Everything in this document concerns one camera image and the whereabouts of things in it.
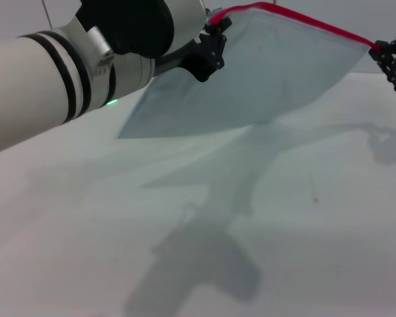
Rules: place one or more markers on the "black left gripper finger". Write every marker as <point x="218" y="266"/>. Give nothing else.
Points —
<point x="214" y="49"/>
<point x="221" y="27"/>

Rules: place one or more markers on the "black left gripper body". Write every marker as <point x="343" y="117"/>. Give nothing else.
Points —
<point x="194" y="62"/>

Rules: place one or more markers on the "clear red-zipper document bag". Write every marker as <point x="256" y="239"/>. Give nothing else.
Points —
<point x="250" y="76"/>

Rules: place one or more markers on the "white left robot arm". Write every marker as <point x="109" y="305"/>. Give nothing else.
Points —
<point x="26" y="82"/>

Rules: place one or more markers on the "black silver wrist camera box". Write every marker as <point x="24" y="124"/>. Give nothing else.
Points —
<point x="135" y="23"/>

